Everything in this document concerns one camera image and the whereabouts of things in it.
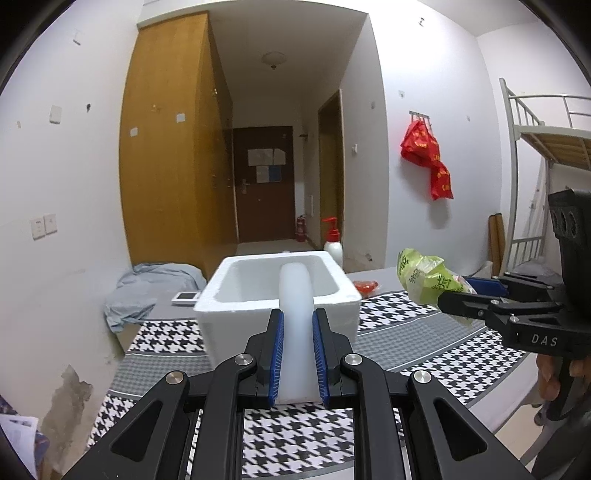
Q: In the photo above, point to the white styrofoam box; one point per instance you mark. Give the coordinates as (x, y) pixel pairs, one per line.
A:
(236, 303)

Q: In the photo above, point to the houndstooth tablecloth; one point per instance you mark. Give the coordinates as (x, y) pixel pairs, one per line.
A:
(315, 438)

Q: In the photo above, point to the green plastic bag bundle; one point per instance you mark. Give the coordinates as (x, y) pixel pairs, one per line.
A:
(426, 277)

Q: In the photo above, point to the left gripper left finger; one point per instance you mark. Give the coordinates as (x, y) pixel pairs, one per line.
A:
(191, 426)

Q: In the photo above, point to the wall coat hook rail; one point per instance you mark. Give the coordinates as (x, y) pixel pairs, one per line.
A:
(421, 116)

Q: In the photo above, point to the red hanging bag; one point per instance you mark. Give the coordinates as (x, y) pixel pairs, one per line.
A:
(421, 148)

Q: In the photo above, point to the crumpled grey blue cloth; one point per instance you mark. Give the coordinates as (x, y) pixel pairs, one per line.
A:
(138, 290)

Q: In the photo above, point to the white red pump bottle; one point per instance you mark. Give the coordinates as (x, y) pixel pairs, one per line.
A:
(333, 243)

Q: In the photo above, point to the metal bunk bed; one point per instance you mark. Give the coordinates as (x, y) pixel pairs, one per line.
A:
(556, 145)

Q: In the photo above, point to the red snack packet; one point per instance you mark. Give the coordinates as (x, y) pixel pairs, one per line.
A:
(366, 288)

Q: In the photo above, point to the person's right hand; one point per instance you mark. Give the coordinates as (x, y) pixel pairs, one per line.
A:
(549, 385)

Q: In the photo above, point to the wooden wardrobe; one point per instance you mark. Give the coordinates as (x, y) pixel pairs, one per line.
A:
(175, 147)

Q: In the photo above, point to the white wall socket plates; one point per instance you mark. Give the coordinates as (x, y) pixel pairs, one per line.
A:
(43, 226)

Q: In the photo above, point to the dark brown door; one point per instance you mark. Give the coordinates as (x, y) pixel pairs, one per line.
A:
(263, 158)

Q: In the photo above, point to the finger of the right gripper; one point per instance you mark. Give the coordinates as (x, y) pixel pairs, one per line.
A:
(487, 286)
(470, 306)

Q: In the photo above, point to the small white device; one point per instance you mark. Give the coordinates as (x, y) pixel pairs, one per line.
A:
(185, 298)

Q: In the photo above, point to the red fire extinguisher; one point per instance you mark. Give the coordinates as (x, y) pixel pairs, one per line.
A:
(301, 229)

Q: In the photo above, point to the wooden sticks by wall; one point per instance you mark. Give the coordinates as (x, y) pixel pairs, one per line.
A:
(496, 242)

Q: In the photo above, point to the ceiling lamp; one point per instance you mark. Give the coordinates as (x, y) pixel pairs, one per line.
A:
(273, 59)

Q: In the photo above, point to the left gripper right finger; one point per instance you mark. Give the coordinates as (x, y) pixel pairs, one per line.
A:
(405, 426)

